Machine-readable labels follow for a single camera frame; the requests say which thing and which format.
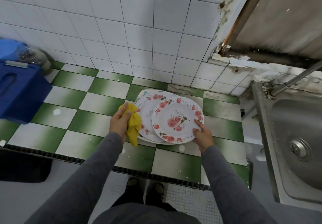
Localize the person's right hand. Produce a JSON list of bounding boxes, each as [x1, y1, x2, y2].
[[193, 119, 215, 154]]

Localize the person's left hand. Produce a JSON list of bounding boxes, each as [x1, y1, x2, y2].
[[109, 103, 132, 142]]

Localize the person's right forearm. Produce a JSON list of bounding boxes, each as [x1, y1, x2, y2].
[[201, 145, 277, 224]]

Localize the person's black shoe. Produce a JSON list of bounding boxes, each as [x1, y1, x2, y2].
[[113, 177, 146, 207], [146, 181, 178, 212]]

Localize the stainless steel sink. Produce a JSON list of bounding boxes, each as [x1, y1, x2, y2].
[[252, 80, 322, 213]]

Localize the blue plastic box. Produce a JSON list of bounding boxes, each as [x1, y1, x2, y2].
[[0, 60, 53, 125]]

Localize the metal faucet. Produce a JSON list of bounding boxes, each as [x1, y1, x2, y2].
[[269, 60, 322, 99]]

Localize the glass jar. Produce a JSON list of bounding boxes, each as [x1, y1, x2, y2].
[[17, 47, 52, 75]]

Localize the blue plastic bowl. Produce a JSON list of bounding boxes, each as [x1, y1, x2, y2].
[[0, 38, 28, 62]]

